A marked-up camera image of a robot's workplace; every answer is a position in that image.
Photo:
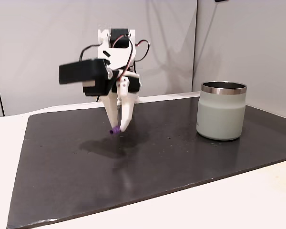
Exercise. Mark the pale green steel-rimmed cup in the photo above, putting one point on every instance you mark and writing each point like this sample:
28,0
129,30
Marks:
220,112

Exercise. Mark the purple pen grip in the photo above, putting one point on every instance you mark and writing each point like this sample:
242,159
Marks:
115,130

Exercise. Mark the black camera box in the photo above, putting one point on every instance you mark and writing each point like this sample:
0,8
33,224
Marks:
85,72

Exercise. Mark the black object on wall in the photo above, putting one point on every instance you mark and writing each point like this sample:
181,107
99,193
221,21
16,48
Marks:
221,0

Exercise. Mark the black table mat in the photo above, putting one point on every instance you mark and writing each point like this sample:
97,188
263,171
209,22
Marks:
157,167

